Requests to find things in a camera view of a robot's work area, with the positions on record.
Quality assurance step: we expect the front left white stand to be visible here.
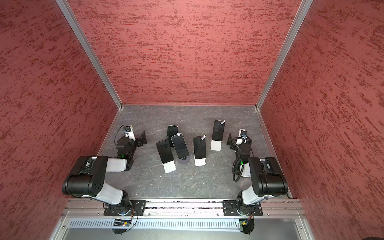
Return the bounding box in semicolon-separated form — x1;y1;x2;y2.
163;161;176;174

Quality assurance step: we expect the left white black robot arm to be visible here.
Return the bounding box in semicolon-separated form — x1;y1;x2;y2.
62;132;147;217

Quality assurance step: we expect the white phone stand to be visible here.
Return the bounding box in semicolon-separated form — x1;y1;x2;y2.
211;140;222;151
194;152;207;167

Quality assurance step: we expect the front left black phone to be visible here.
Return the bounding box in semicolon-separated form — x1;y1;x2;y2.
156;139;174;164

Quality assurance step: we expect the left circuit board with wires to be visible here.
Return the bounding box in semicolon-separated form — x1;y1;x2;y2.
112;207;139;235

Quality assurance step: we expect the back black phone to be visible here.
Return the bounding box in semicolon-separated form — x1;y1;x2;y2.
167;125;179;148

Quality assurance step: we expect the tilted black phone with tag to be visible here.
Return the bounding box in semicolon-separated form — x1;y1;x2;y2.
171;133;189;160

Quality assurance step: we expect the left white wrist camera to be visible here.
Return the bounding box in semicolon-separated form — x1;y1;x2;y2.
123;125;136;141

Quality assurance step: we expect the white slotted cable duct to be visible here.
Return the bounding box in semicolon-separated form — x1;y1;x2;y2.
68;219;240;232

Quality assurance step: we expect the aluminium corner post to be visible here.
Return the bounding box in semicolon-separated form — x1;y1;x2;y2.
256;0;313;111
56;0;124;111

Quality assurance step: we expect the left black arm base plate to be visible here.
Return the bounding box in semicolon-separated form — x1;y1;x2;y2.
103;200;147;217

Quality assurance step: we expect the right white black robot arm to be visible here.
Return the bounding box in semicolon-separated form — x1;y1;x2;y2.
223;130;289;217

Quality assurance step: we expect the left aluminium corner post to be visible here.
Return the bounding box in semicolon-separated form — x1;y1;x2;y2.
56;0;124;111

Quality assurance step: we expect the right aluminium corner post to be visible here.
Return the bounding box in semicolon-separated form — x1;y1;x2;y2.
256;0;313;111

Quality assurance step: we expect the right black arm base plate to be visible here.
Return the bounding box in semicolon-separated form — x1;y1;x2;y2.
223;200;263;217

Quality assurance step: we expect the circuit board with wires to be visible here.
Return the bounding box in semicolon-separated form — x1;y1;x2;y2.
112;207;139;235
239;212;255;235

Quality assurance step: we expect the aluminium front rail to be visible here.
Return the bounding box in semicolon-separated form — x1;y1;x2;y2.
61;199;307;219

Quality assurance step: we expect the black phone with tag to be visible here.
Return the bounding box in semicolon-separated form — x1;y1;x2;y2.
171;133;189;160
193;135;207;160

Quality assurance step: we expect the right circuit board with wires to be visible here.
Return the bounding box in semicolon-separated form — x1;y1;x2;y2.
239;212;255;235

